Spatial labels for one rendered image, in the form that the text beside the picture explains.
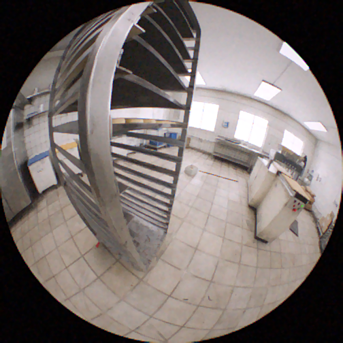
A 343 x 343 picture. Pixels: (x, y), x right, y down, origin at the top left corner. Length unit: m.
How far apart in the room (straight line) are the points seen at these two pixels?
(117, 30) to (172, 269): 1.30
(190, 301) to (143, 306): 0.42
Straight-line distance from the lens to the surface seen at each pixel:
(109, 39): 0.16
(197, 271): 1.23
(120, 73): 0.16
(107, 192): 0.15
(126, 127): 0.19
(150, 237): 1.10
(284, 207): 1.50
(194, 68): 0.59
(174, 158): 0.55
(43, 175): 2.44
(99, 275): 1.27
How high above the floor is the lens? 1.15
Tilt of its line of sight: 28 degrees down
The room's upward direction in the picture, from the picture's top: 9 degrees clockwise
